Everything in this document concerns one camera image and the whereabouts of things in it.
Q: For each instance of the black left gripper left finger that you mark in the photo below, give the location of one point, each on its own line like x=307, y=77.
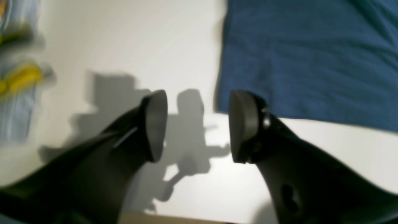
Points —
x=88, y=183

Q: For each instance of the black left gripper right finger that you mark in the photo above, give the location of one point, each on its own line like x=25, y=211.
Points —
x=306, y=184

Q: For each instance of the dark blue T-shirt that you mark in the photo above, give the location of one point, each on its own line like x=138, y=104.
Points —
x=326, y=60

